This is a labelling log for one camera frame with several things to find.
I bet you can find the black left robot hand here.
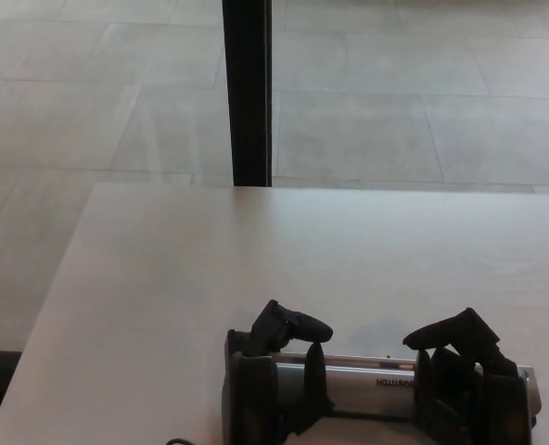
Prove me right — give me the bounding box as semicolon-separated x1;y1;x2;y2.
222;299;337;445

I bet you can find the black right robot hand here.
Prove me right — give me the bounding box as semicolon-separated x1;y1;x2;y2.
402;306;534;445

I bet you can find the silver Bostitch hole punch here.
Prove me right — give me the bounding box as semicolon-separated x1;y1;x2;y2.
272;350;543;421

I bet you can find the black vertical window post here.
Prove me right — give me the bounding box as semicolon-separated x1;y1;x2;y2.
222;0;274;188

